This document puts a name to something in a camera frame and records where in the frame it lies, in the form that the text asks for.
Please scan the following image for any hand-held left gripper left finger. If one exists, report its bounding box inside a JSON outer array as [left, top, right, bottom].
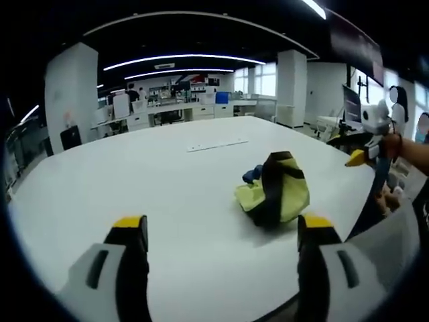
[[55, 215, 152, 322]]

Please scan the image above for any black bag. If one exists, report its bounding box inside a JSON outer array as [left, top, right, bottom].
[[60, 125, 82, 151]]

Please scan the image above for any long ceiling light strip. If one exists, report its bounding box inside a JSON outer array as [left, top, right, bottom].
[[124, 68, 235, 81], [103, 53, 266, 72], [300, 0, 328, 20]]

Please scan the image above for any black monitor stand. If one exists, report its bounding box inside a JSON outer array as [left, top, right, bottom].
[[356, 74, 371, 102]]

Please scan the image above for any yellow-green garment with black stripes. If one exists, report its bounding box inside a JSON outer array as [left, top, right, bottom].
[[233, 150, 311, 229]]

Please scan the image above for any computer monitor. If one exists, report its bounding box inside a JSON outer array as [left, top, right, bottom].
[[342, 83, 363, 127]]

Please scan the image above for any glass railing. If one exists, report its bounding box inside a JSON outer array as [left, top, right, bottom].
[[4, 110, 48, 191]]

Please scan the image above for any person's grey clothing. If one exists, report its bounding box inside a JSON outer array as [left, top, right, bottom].
[[347, 197, 420, 282]]

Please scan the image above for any white table cable cover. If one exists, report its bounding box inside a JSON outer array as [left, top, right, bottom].
[[186, 139, 250, 154]]

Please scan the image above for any white counter desk row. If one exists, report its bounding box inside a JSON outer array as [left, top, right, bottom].
[[90, 97, 279, 135]]

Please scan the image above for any person's right hand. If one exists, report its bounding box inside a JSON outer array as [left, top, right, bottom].
[[378, 132, 402, 165]]

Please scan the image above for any dark hanging banner screen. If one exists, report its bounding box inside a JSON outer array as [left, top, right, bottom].
[[329, 19, 385, 87]]

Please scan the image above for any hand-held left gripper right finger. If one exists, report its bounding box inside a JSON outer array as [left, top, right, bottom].
[[296, 213, 387, 322]]

